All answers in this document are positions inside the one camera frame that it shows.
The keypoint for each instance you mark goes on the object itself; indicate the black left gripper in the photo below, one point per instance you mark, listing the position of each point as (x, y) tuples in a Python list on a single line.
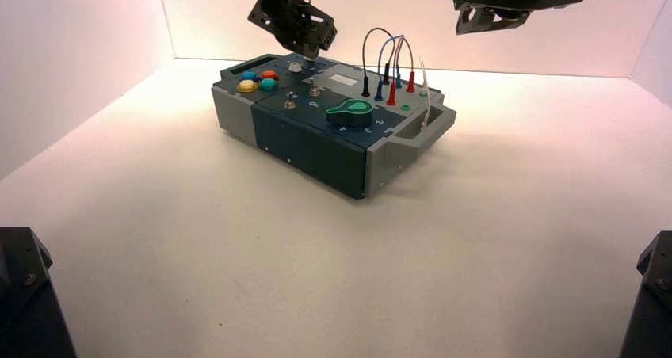
[(294, 20)]

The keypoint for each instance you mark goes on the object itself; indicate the black arm base block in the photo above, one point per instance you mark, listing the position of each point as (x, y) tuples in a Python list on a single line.
[(651, 303), (26, 298)]

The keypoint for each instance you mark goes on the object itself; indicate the white slider knob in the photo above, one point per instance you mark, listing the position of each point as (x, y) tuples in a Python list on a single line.
[(295, 67)]

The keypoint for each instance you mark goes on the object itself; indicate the red round push button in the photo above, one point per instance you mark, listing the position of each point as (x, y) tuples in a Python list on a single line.
[(270, 75)]

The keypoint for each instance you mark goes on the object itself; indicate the green round push button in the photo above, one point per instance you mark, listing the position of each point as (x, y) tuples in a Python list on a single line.
[(269, 85)]

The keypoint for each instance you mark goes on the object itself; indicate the blue round push button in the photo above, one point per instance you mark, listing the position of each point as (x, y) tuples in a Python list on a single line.
[(249, 75)]

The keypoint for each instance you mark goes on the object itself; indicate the yellow round push button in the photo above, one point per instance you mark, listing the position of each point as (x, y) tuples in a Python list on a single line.
[(247, 86)]

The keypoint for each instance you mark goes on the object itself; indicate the green rotary knob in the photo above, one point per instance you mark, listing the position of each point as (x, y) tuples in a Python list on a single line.
[(357, 114)]

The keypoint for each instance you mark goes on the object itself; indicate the blue and grey task box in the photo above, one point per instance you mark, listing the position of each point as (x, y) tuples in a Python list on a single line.
[(315, 156)]

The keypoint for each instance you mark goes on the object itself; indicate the metal toggle switch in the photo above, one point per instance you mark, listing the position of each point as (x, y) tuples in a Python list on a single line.
[(314, 90), (289, 103)]

